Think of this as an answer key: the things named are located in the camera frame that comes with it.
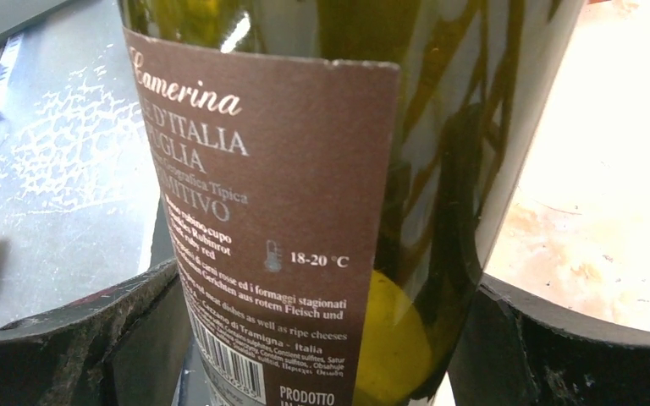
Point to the dark green wine bottle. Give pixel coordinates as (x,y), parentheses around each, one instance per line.
(334,176)

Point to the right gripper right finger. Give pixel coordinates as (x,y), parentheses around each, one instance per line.
(519,349)

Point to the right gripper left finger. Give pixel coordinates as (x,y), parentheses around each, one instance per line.
(123,345)

